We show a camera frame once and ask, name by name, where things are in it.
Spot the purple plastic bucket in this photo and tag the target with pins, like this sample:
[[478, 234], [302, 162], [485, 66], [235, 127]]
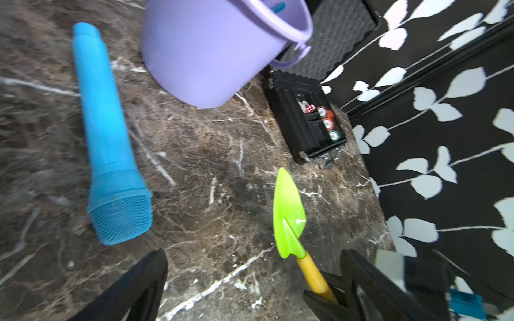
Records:
[[203, 52]]

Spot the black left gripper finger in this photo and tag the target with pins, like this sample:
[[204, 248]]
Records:
[[135, 296]]

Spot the black open foam-lined case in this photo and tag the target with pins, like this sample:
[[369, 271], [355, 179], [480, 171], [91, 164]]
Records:
[[339, 27]]

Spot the red white round parts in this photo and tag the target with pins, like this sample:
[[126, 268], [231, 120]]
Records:
[[326, 116]]

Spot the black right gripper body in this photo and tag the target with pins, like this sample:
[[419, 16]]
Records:
[[363, 292]]

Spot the green toy trowel wooden handle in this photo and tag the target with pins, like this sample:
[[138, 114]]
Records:
[[289, 221]]

